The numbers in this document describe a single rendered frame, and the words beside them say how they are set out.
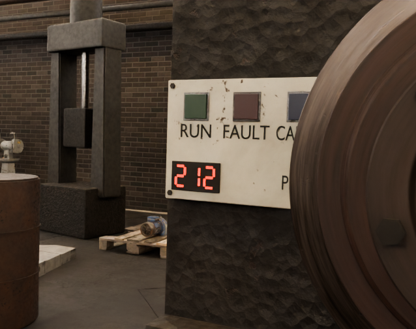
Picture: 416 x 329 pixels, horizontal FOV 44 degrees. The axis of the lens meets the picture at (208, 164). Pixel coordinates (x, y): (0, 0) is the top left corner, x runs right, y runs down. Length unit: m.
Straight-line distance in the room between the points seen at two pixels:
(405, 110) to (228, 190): 0.35
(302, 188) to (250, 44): 0.27
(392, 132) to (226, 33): 0.38
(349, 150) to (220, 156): 0.27
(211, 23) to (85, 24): 5.31
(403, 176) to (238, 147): 0.33
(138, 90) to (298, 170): 7.45
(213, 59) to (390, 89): 0.34
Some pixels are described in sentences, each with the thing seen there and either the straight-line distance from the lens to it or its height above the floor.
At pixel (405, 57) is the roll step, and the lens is 0.53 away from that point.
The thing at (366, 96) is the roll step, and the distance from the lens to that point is 0.55.
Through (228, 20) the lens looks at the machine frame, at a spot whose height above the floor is 1.33.
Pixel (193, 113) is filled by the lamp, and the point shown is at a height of 1.19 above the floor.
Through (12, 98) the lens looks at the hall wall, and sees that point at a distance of 9.63.
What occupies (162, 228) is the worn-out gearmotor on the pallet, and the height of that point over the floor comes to 0.23.
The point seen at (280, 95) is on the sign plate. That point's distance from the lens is 0.73.
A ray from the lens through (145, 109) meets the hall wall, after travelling 7.90.
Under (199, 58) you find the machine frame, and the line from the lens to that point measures 0.80.
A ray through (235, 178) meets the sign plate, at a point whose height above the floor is 1.10.
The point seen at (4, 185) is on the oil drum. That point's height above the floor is 0.85.
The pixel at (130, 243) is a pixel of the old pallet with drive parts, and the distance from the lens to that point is 5.16.
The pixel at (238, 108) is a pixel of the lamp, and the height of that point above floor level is 1.20.
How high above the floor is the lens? 1.16
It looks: 3 degrees down
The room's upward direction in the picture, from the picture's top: 2 degrees clockwise
